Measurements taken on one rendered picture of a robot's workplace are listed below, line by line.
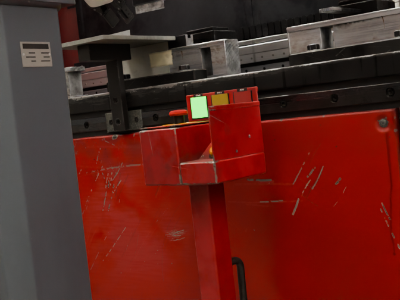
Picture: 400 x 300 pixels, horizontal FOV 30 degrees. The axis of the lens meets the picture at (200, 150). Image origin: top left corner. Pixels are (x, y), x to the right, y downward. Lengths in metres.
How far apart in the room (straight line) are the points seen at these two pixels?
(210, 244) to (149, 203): 0.37
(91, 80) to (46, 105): 1.41
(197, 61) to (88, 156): 0.39
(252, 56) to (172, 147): 0.68
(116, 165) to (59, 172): 0.82
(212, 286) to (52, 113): 0.60
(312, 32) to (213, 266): 0.57
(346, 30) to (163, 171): 0.50
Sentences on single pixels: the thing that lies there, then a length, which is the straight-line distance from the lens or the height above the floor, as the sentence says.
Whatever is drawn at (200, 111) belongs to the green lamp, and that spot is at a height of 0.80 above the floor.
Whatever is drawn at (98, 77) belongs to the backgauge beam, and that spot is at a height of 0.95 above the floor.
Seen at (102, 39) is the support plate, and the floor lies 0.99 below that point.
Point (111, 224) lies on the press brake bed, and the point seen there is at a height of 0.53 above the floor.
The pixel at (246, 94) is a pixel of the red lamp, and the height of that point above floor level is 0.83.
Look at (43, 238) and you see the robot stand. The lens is 1.09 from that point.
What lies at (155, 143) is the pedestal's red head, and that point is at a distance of 1.52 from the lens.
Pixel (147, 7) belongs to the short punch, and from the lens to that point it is 2.02.
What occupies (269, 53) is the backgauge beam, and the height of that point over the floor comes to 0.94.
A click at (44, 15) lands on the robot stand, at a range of 1.13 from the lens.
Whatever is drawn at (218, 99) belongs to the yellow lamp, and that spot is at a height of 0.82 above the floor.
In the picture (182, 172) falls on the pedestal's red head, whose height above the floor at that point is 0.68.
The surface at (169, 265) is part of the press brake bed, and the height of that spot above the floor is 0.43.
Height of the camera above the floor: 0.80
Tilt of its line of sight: 3 degrees down
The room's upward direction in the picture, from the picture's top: 6 degrees counter-clockwise
